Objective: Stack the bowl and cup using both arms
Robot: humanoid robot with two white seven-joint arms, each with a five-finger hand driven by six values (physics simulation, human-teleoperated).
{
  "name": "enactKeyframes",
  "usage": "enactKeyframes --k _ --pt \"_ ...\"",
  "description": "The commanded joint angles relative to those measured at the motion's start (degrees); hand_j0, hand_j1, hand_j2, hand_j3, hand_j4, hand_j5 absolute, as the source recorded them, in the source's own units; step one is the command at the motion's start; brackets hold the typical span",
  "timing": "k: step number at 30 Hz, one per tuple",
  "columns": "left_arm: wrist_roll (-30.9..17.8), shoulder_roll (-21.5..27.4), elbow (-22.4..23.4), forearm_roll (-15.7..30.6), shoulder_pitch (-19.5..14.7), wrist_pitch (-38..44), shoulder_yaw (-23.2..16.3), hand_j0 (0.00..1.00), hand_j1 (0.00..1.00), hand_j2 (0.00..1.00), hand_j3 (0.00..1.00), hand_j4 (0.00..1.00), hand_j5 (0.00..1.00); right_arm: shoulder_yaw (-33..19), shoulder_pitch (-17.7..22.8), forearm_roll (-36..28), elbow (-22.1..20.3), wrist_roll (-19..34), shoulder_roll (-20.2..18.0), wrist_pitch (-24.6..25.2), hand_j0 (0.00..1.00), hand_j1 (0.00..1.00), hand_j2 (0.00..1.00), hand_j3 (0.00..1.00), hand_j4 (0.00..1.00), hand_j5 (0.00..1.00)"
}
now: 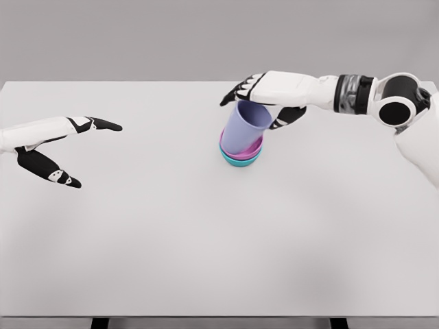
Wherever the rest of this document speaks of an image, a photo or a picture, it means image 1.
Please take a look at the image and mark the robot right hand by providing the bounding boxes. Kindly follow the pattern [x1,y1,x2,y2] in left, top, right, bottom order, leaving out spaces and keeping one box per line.
[219,70,313,131]

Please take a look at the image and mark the lavender plastic cup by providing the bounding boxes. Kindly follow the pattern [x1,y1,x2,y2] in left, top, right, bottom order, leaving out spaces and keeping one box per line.
[221,100,273,154]

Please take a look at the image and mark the teal plastic bowl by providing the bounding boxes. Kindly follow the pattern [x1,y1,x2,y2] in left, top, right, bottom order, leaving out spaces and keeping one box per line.
[218,143,263,169]

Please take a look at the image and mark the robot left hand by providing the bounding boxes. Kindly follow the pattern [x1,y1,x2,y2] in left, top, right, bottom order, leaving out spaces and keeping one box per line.
[0,115,123,190]

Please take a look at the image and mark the pink plastic bowl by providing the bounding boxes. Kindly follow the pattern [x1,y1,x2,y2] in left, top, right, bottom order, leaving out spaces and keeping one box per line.
[219,127,265,161]

